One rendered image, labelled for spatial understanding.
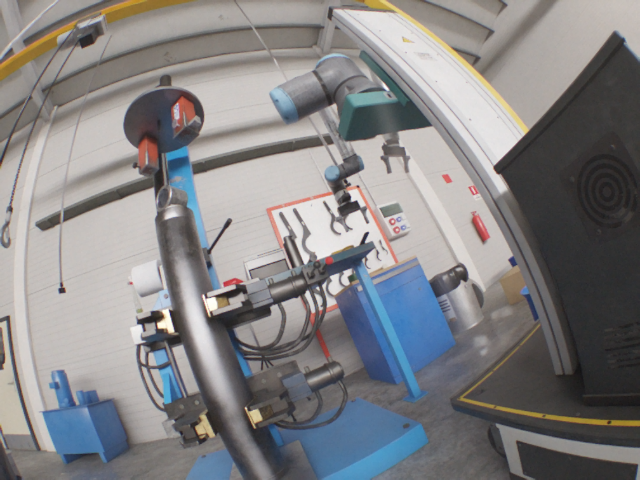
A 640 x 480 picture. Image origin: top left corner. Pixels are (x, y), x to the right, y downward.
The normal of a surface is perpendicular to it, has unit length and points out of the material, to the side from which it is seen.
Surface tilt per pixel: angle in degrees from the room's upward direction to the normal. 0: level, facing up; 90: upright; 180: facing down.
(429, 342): 90
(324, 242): 90
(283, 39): 174
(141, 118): 180
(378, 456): 90
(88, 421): 90
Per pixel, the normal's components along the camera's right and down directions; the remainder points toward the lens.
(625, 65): -0.91, 0.33
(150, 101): 0.39, 0.88
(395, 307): 0.21, -0.39
